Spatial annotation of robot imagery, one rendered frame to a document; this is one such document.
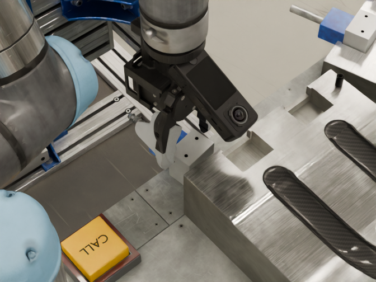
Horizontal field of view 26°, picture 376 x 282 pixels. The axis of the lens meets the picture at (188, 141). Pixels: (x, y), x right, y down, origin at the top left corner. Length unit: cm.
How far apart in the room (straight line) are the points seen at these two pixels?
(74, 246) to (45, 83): 35
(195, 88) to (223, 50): 142
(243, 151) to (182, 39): 22
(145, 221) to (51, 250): 46
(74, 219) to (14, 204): 116
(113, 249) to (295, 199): 23
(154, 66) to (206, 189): 16
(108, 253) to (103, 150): 88
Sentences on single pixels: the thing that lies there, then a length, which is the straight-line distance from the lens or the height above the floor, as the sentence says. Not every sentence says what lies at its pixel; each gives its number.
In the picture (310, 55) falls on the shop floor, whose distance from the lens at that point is 234.
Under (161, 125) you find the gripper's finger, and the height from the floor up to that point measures 94.
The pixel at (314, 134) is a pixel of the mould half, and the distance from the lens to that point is 103.
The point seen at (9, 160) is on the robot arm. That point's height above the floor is 115.
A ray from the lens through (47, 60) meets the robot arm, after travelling 70.
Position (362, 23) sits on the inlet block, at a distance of 118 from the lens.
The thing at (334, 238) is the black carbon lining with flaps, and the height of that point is 88.
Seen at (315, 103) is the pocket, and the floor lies 87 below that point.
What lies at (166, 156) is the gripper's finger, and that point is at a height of 88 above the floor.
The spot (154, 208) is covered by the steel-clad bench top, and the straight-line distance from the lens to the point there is 107.
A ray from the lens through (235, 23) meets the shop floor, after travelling 240.
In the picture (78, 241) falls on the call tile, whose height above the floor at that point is 84.
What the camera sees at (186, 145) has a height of 85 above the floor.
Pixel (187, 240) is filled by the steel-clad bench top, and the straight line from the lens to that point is 104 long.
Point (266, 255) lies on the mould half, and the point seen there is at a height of 88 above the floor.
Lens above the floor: 171
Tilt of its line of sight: 54 degrees down
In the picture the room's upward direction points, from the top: straight up
